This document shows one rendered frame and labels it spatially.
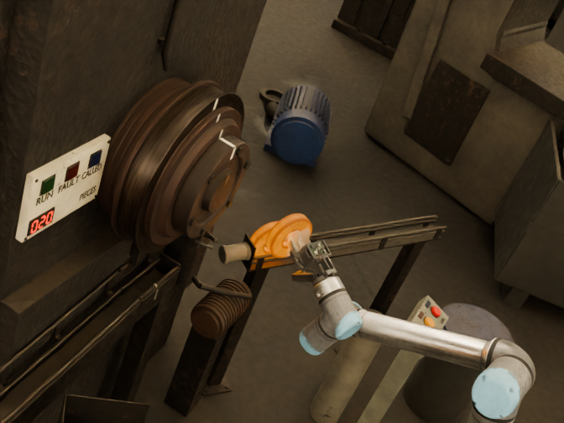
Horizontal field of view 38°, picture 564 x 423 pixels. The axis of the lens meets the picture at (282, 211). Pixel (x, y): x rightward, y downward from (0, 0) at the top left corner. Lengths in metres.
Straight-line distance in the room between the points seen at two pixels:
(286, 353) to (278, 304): 0.28
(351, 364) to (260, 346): 0.53
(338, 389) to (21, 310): 1.41
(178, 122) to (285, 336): 1.67
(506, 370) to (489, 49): 2.59
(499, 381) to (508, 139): 2.53
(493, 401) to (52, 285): 1.15
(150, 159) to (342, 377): 1.36
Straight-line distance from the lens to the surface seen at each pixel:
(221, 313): 2.62
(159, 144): 1.91
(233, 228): 3.85
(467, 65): 4.59
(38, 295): 2.03
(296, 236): 2.47
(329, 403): 3.09
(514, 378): 2.21
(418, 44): 4.72
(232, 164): 2.09
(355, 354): 2.90
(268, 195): 4.15
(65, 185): 1.88
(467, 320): 3.26
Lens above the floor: 2.30
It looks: 34 degrees down
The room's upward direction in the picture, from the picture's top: 23 degrees clockwise
